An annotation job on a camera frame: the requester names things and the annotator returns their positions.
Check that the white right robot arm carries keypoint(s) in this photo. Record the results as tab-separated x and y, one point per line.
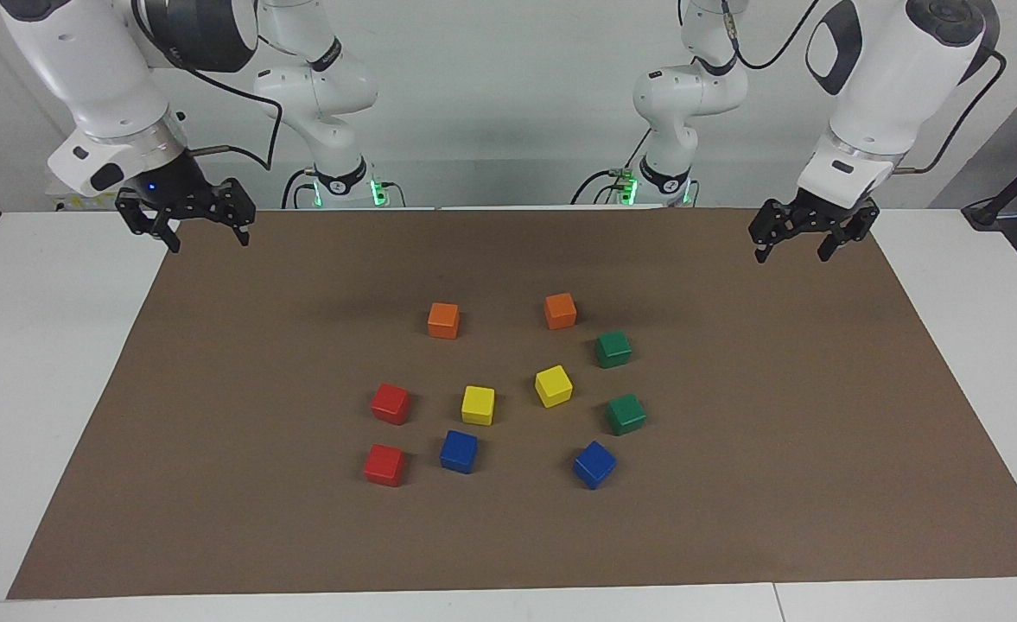
85	69

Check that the yellow cube block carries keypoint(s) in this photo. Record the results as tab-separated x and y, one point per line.
478	405
553	385

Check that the green cube block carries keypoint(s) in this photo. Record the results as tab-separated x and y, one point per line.
613	349
626	414

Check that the red cube block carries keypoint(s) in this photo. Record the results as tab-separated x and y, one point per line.
384	465
390	403

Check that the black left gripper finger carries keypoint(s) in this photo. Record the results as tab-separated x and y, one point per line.
762	244
832	244

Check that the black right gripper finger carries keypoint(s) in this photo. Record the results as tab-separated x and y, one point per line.
244	233
171	236

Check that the green-lit base connector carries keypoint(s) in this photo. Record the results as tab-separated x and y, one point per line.
625	186
380	192

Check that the brown table mat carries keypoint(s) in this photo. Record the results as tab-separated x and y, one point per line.
733	518

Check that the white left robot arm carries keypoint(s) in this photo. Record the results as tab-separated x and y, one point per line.
888	86

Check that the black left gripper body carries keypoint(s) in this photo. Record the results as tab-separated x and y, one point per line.
810	212

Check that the orange cube block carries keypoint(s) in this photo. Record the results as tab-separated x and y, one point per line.
560	311
443	320

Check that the white power strip box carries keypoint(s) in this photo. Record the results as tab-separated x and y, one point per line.
85	201

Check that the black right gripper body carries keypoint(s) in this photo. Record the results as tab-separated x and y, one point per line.
175	190

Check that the black stand pole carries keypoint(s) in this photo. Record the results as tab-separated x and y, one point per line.
1005	194

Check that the blue cube block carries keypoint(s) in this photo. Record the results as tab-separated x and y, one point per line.
594	464
459	451

